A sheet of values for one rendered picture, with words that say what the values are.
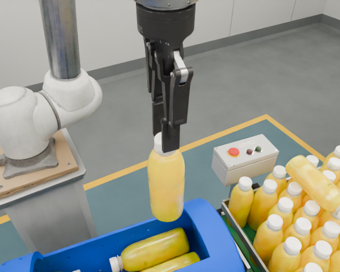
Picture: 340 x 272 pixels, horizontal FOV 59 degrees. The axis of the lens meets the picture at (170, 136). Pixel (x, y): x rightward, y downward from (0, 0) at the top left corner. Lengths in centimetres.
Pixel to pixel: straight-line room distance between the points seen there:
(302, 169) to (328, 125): 232
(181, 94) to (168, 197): 25
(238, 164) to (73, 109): 60
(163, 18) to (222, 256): 48
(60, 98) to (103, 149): 164
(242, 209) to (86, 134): 211
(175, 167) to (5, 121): 67
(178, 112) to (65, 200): 87
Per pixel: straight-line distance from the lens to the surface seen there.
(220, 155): 103
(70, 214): 130
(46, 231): 134
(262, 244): 93
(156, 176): 55
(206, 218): 70
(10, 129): 108
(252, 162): 104
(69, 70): 107
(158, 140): 52
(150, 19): 38
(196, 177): 241
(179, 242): 84
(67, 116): 113
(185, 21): 39
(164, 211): 63
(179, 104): 42
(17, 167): 118
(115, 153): 264
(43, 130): 111
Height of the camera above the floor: 181
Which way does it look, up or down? 41 degrees down
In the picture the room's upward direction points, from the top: straight up
